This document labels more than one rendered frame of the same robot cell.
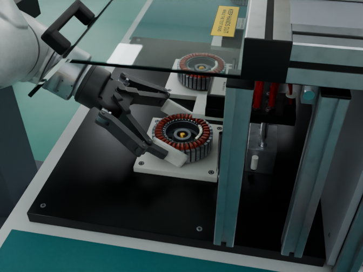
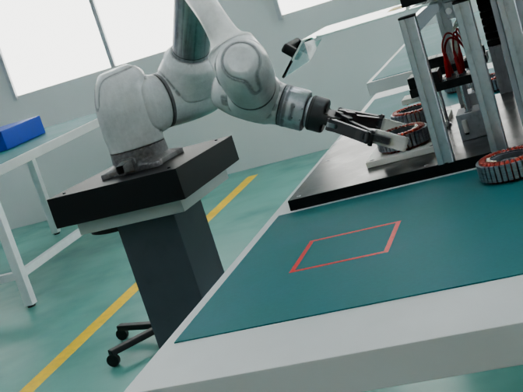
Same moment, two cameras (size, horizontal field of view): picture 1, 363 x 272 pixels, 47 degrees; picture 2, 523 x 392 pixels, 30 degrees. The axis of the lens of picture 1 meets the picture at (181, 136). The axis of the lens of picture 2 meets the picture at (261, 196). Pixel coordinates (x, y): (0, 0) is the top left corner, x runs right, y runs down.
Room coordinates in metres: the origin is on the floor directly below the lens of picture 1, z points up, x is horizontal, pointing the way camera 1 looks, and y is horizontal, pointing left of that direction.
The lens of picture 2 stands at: (-1.43, 0.02, 1.16)
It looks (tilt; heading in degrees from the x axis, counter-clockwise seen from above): 11 degrees down; 8
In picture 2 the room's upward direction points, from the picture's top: 17 degrees counter-clockwise
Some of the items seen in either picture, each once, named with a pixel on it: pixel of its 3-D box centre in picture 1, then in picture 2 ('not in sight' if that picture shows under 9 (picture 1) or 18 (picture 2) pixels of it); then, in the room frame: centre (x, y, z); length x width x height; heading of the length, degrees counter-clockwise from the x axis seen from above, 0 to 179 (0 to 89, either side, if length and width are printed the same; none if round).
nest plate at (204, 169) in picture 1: (182, 147); (405, 148); (0.60, 0.00, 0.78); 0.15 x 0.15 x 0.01; 79
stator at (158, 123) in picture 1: (182, 137); (402, 137); (0.60, 0.00, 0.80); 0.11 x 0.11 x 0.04
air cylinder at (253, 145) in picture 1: (260, 148); (472, 121); (0.57, -0.14, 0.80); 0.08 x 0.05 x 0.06; 169
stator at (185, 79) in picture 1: (201, 71); (415, 115); (0.84, -0.05, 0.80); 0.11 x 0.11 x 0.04
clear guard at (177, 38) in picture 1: (176, 42); (369, 32); (0.52, 0.01, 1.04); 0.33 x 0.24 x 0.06; 79
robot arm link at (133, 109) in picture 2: not in sight; (128, 106); (1.16, 0.68, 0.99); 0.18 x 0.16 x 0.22; 126
